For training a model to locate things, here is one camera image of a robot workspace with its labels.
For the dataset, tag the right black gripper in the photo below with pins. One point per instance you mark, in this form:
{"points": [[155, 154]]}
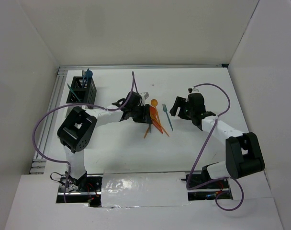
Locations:
{"points": [[181, 102]]}

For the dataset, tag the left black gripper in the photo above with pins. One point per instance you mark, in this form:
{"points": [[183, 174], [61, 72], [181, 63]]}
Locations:
{"points": [[145, 117]]}

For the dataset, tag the teal plastic fork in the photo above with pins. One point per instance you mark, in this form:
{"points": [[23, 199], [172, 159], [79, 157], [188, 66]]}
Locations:
{"points": [[165, 110]]}

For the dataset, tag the blue plastic spoon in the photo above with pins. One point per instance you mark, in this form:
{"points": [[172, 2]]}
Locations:
{"points": [[89, 74]]}

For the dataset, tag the blue plastic fork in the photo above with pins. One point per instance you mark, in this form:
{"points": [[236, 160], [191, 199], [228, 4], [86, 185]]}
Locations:
{"points": [[83, 78]]}

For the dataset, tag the teal plastic knife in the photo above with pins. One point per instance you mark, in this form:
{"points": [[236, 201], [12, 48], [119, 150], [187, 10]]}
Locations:
{"points": [[71, 90]]}

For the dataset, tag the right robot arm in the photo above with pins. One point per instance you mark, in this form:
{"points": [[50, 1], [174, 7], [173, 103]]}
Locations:
{"points": [[243, 156]]}

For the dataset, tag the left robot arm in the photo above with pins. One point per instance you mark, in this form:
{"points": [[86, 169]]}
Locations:
{"points": [[76, 130]]}

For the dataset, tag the orange plastic spoon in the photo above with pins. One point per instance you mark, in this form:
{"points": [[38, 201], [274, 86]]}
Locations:
{"points": [[153, 115]]}

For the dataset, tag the yellow plastic spoon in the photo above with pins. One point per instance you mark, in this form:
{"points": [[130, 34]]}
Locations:
{"points": [[154, 103]]}

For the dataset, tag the black utensil caddy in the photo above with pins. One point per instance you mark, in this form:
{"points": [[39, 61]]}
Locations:
{"points": [[87, 94]]}

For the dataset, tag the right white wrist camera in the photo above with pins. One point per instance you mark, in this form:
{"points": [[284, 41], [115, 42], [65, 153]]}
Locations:
{"points": [[193, 90]]}

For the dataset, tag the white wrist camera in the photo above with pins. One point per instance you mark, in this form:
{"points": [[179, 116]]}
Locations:
{"points": [[193, 90], [144, 95]]}

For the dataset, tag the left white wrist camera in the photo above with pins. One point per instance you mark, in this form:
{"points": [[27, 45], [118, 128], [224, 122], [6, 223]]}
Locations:
{"points": [[144, 95]]}

